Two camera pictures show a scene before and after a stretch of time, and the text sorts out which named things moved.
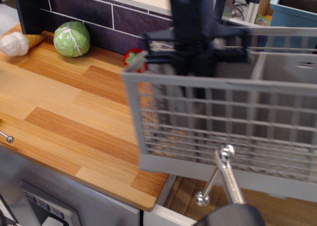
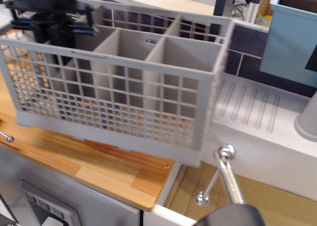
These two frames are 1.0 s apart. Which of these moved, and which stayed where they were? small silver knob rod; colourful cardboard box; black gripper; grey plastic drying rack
Moved: black gripper; grey plastic drying rack
Stayed: small silver knob rod; colourful cardboard box
